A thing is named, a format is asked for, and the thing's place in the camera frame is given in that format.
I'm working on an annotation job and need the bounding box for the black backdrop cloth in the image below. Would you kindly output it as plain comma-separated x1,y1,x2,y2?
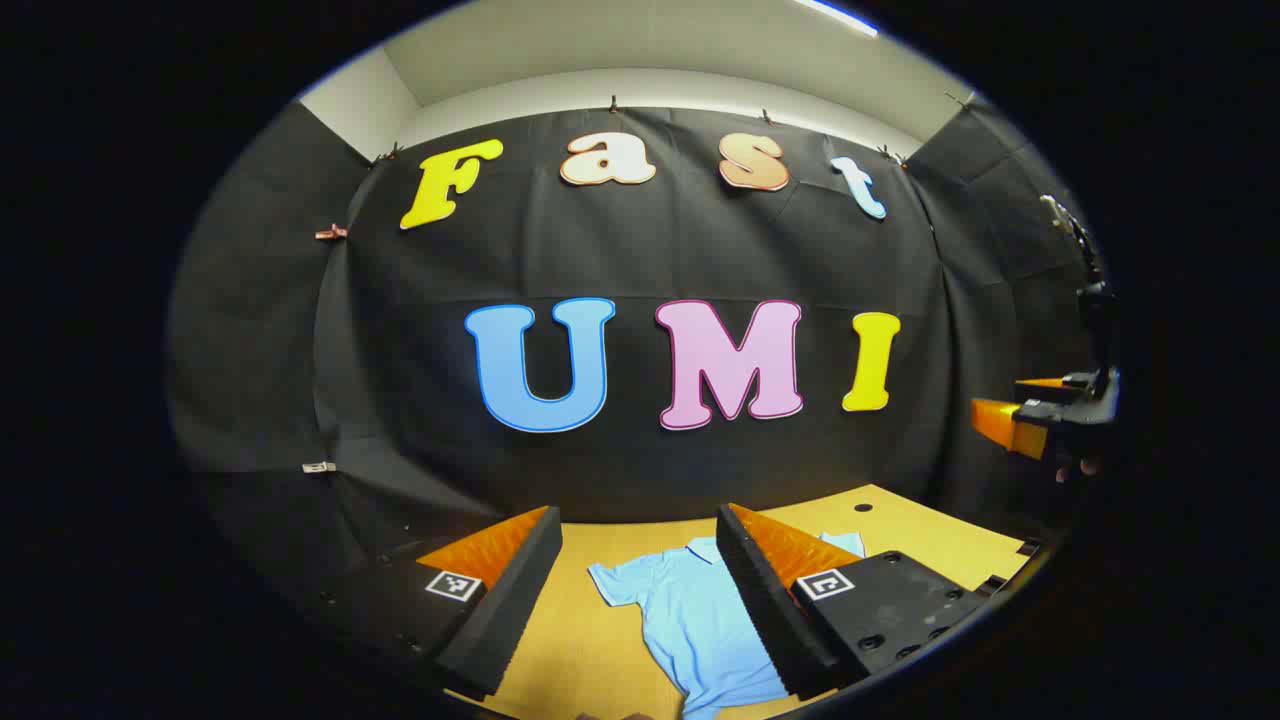
165,98,1113,626

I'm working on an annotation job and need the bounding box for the ceiling light strip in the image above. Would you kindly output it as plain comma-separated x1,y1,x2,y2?
795,0,881,39

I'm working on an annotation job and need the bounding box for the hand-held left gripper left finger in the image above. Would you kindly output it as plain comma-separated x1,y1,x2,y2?
315,505,564,701

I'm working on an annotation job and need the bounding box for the light blue T-shirt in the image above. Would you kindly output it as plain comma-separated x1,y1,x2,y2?
587,531,867,720

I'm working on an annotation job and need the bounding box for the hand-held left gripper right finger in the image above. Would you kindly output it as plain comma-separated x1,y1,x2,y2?
715,503,1001,701

